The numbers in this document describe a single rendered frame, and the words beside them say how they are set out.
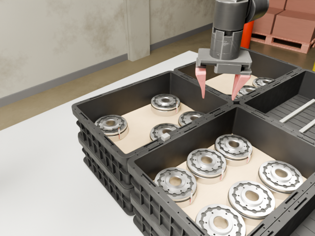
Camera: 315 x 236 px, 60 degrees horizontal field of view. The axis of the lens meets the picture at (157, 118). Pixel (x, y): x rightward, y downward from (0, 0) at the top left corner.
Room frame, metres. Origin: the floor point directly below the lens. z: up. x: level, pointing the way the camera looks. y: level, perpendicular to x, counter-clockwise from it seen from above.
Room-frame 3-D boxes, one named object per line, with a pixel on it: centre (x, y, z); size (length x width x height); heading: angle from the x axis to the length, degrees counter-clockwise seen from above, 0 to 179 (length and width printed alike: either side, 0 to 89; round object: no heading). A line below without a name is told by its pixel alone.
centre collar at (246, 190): (0.40, -0.21, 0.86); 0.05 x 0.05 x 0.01
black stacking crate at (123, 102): (0.69, 0.01, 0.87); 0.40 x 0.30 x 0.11; 128
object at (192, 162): (0.52, -0.13, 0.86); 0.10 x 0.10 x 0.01
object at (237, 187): (0.40, -0.21, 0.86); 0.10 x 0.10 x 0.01
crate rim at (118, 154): (0.69, 0.01, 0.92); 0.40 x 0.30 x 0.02; 128
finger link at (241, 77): (0.52, -0.15, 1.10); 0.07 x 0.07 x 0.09; 82
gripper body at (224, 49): (0.52, -0.13, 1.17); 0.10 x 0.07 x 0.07; 82
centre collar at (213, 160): (0.52, -0.13, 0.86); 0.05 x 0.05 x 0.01
